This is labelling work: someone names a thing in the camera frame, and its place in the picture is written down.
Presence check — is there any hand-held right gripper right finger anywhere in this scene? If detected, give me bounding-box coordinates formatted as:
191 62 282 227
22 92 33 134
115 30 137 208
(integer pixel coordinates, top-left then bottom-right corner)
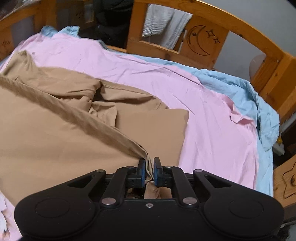
153 157 233 205

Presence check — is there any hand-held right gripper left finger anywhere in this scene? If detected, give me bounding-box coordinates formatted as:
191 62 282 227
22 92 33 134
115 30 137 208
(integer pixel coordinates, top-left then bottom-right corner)
66 158 147 207

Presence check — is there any tan hooded zip jacket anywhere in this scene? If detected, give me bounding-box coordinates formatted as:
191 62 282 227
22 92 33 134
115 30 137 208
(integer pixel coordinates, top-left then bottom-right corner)
0 50 189 204

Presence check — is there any pink bed sheet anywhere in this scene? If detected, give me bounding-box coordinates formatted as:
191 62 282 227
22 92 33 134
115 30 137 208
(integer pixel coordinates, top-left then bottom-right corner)
0 32 259 193

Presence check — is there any light blue blanket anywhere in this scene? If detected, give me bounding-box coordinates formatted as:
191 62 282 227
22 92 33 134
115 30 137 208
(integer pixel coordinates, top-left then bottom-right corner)
41 25 280 197

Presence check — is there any grey cloth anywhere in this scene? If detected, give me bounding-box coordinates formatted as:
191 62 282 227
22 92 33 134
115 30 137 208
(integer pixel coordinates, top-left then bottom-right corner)
142 4 193 50

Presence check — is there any black clothing pile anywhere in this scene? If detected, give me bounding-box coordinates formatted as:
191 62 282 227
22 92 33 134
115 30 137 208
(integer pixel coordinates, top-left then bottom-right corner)
94 0 133 49

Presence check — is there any wooden bed frame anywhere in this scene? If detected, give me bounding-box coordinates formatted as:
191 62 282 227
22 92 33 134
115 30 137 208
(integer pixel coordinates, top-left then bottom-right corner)
0 0 296 223

